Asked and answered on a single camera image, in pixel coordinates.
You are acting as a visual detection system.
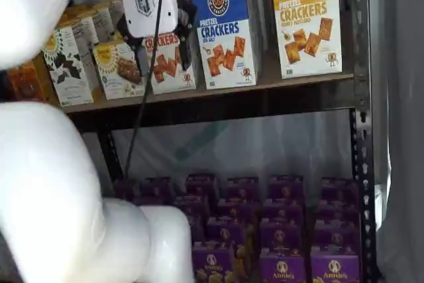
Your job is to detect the grey curtain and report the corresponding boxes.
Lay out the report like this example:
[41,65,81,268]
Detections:
[370,0,424,283]

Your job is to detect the black cable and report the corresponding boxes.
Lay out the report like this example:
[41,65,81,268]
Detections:
[123,0,168,183]

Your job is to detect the yellow white cookie box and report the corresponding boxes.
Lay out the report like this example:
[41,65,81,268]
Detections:
[91,40,147,101]

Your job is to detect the yellow pretzel crackers box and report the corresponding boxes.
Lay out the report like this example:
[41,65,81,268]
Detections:
[270,0,344,80]

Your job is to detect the orange snack box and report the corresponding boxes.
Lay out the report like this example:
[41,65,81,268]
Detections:
[6,60,51,102]

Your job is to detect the orange pretzel crackers box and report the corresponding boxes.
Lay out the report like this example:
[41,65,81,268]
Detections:
[142,30,197,95]

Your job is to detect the white sunflower print box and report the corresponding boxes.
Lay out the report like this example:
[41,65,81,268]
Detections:
[42,27,96,107]

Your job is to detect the wooden shelf board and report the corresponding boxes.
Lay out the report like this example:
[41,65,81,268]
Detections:
[62,72,357,114]

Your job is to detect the blue white pretzel crackers box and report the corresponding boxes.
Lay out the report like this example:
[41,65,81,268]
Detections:
[191,0,264,91]

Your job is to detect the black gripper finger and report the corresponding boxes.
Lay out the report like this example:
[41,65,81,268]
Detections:
[115,14,147,78]
[174,0,199,71]

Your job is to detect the purple Annie's box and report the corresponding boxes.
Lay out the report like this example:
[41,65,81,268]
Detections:
[317,199,360,223]
[218,198,256,219]
[313,221,361,254]
[142,178,174,203]
[187,173,219,198]
[227,176,260,199]
[260,219,305,251]
[268,175,305,199]
[174,196,210,218]
[320,176,359,201]
[207,217,248,247]
[192,242,237,283]
[260,250,306,283]
[263,198,305,221]
[310,252,361,283]

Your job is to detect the dark metal shelf rack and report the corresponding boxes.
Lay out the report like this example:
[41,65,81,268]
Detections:
[62,0,380,283]

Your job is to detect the clear plastic sheet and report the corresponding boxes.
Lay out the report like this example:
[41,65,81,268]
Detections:
[109,109,355,185]

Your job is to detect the white tan snack box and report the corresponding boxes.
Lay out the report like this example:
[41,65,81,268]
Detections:
[91,4,117,44]
[69,15,100,58]

